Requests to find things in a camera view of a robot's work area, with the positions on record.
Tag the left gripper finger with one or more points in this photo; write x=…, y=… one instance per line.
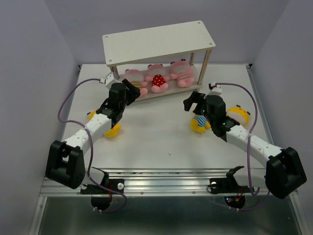
x=133, y=89
x=131, y=96

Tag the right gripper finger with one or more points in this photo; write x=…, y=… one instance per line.
x=198, y=97
x=188, y=103

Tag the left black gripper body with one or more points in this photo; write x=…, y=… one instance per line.
x=123, y=104

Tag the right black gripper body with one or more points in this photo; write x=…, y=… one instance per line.
x=203, y=108

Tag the pink toy orange-striped shirt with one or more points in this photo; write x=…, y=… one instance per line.
x=137, y=79

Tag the yellow toy blue-striped shirt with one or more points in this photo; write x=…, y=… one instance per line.
x=199, y=124

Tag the yellow toy pink-striped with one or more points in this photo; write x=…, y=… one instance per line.
x=239, y=114
x=113, y=132

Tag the pink toy red polka-dot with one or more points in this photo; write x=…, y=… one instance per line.
x=158, y=77

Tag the pink toy pink-striped shirt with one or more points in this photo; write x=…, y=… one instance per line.
x=182, y=71

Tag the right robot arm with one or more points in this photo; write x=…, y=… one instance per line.
x=282, y=171

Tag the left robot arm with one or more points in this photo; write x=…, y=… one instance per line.
x=65, y=164

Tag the white two-tier shelf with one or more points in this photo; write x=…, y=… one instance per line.
x=138, y=49

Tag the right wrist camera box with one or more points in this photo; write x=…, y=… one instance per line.
x=214, y=89

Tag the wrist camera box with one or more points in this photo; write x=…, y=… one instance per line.
x=110, y=80
x=214, y=89

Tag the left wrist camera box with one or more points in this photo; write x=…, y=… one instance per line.
x=110, y=80

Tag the aluminium rail frame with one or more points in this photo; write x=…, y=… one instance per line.
x=166, y=167

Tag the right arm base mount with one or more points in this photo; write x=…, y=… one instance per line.
x=234, y=194

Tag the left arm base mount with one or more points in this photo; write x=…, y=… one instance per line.
x=104, y=200

